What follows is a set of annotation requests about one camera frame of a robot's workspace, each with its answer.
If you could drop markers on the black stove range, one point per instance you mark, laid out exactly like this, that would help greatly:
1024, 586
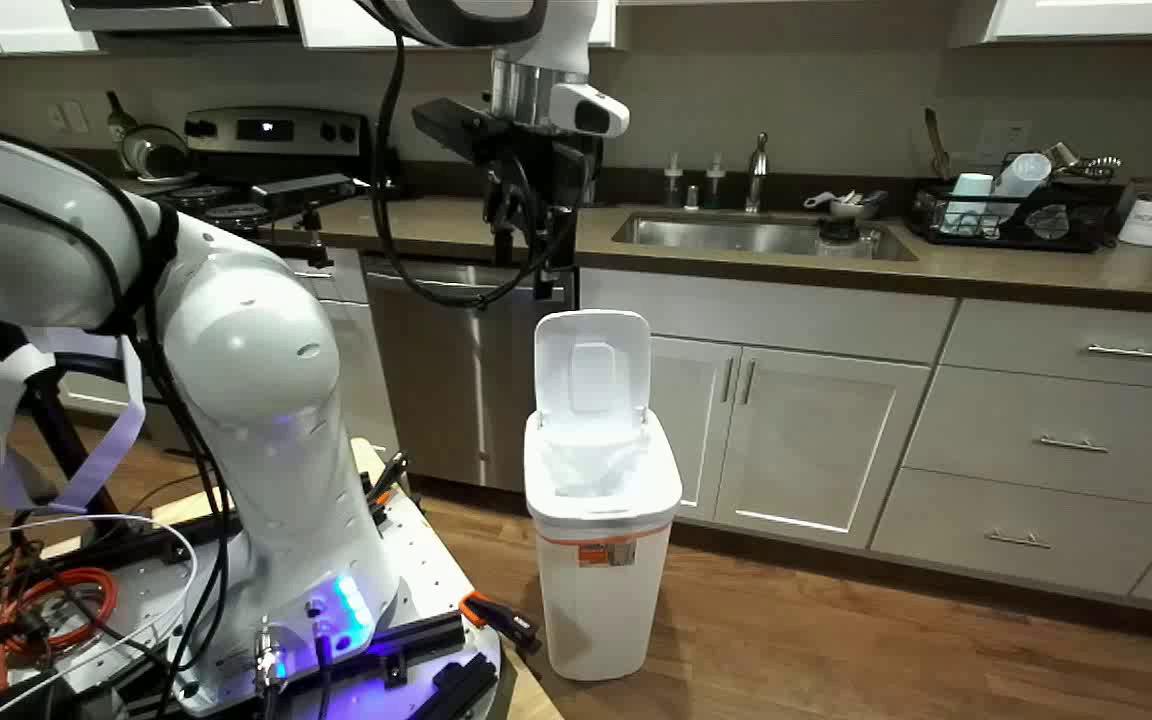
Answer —
260, 141

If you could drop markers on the stainless steel kitchen sink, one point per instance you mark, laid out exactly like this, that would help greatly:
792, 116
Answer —
762, 239

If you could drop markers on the stainless steel dishwasher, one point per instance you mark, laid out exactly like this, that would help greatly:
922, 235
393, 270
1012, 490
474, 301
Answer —
458, 379

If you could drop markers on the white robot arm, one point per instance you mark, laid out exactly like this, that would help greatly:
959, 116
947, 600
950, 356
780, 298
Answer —
244, 350

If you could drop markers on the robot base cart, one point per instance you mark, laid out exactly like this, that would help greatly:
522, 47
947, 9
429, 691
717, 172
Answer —
84, 638

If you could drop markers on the chrome sink faucet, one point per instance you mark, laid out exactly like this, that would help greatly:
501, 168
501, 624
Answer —
759, 172

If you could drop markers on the black camera on mount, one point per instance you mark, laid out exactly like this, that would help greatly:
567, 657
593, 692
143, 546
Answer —
282, 212

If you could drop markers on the white plastic trash bin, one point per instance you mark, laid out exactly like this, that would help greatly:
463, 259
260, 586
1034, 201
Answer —
601, 510

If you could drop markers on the white trash bin lid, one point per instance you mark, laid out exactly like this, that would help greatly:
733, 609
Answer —
593, 367

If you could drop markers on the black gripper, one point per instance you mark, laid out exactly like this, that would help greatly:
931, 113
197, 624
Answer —
537, 160

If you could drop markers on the black dish drying rack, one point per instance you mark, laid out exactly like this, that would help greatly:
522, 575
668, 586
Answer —
1023, 204

